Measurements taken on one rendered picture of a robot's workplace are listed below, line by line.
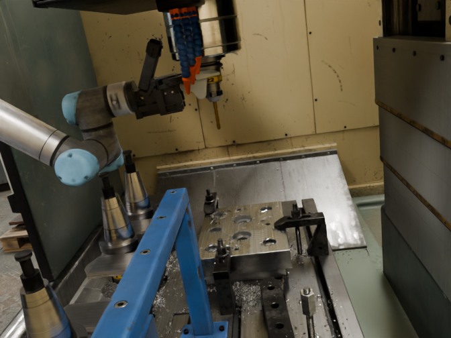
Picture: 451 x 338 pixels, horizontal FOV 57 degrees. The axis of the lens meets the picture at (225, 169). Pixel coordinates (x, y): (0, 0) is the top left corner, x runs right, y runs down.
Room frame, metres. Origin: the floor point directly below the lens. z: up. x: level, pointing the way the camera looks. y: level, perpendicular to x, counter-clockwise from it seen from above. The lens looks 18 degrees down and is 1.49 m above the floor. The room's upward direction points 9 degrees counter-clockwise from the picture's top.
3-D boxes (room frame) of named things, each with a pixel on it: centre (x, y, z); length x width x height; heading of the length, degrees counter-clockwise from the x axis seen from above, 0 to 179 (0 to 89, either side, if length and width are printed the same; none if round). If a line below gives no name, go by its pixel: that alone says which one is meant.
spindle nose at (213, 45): (0.96, 0.00, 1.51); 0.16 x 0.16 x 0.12
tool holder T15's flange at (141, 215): (0.67, 0.16, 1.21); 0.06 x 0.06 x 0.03
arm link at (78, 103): (0.97, 0.29, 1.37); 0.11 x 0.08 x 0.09; 87
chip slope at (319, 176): (1.62, -0.07, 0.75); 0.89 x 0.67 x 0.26; 84
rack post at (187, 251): (0.72, 0.10, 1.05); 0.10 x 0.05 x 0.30; 84
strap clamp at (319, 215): (0.97, -0.17, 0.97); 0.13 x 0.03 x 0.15; 84
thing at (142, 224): (0.62, 0.16, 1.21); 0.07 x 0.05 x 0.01; 84
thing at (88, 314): (0.40, 0.19, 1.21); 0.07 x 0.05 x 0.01; 84
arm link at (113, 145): (0.96, 0.28, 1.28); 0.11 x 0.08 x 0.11; 173
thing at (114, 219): (0.56, 0.17, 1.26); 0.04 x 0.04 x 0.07
